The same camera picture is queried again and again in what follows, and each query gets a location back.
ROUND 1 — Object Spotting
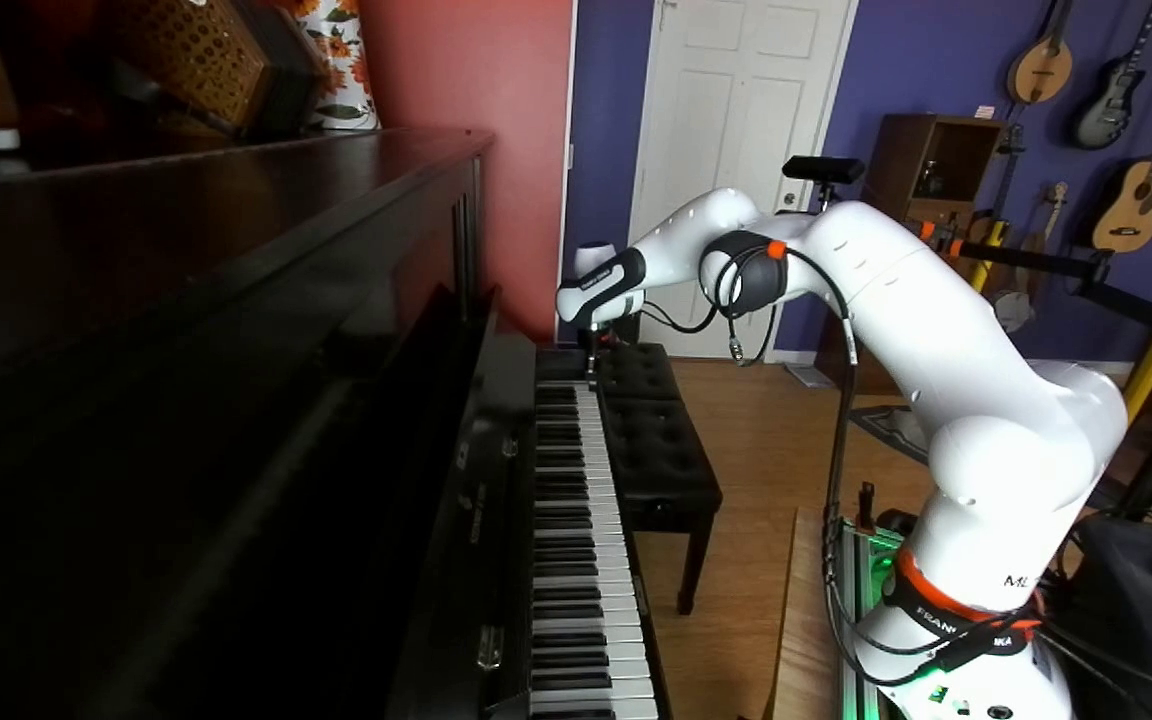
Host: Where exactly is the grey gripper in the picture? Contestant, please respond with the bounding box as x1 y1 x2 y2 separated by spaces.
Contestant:
557 244 648 333

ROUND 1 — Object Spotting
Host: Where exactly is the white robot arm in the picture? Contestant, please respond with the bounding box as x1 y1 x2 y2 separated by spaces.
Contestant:
557 188 1128 720

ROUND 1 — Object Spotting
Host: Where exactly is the black piano bench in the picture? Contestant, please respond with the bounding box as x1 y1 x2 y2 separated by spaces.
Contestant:
595 343 723 616

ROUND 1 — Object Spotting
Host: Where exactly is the white door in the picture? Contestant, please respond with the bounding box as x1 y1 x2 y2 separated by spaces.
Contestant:
622 0 864 362

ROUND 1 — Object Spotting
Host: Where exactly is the wooden shelf cabinet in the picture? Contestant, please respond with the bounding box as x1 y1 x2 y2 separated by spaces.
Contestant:
864 110 999 231

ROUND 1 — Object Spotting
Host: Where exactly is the floral vase on piano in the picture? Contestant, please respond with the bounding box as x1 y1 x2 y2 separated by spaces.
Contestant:
287 0 379 130

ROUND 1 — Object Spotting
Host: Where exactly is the black upright piano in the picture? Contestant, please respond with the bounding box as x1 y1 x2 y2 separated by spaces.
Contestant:
0 129 667 720

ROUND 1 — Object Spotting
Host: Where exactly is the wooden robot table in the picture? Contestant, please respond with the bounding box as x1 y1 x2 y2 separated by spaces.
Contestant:
762 512 838 720

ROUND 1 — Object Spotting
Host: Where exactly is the wicker basket on piano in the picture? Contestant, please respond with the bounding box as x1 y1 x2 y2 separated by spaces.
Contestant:
101 0 326 142

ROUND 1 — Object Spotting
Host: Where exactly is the black camera on stand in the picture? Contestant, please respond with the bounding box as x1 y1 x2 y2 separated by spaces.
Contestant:
781 154 864 215

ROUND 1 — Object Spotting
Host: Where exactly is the mandolin on wall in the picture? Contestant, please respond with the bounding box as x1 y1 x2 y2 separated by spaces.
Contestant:
1006 0 1071 103

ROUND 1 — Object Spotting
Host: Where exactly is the small wooden ukulele on wall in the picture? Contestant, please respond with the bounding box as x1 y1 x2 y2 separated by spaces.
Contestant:
1093 152 1152 254

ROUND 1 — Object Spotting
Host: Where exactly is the dark electric guitar on wall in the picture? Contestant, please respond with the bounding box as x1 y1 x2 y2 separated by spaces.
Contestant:
1071 0 1152 152

